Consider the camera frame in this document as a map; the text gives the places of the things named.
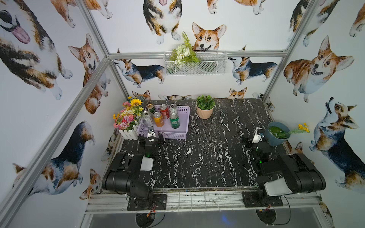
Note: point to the silver white can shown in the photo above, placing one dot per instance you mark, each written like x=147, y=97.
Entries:
x=173, y=108

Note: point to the white flower fern bouquet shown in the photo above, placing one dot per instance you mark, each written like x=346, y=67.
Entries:
x=184, y=54

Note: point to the white wire wall basket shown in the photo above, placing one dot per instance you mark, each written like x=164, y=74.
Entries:
x=209, y=63

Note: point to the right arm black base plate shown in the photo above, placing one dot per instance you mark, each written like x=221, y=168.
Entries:
x=256, y=199

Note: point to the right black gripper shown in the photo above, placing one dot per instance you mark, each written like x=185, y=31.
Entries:
x=250, y=142

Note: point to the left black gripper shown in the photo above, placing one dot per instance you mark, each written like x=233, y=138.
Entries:
x=151, y=139

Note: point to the green soda can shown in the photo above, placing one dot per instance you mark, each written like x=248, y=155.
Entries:
x=174, y=119

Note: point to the silver slim can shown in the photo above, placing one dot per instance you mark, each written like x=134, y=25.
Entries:
x=147, y=118

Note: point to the purple plastic basket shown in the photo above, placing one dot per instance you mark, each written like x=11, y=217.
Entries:
x=169, y=132

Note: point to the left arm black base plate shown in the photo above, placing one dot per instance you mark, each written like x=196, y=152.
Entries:
x=155, y=202

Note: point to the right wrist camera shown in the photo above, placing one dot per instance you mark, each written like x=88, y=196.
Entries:
x=258, y=135

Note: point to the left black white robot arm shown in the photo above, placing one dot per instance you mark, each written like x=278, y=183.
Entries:
x=122, y=176

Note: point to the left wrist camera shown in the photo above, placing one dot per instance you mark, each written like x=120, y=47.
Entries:
x=151, y=132

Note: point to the red soda can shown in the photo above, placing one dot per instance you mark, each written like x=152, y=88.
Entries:
x=164, y=111

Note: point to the blue pot with moss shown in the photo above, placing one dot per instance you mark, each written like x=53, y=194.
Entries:
x=276, y=133

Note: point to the green plant in pink pot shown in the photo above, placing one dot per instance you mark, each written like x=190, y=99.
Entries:
x=205, y=106

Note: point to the colourful flowers in white planter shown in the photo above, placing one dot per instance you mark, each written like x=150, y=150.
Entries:
x=127, y=120

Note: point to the orange soda can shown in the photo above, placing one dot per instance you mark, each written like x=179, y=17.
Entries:
x=158, y=118

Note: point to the yellow artificial flower stem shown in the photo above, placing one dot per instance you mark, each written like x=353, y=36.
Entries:
x=302, y=128

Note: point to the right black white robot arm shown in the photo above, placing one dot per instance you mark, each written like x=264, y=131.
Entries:
x=282, y=176

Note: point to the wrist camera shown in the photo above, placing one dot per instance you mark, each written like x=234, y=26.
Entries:
x=258, y=135
x=151, y=132

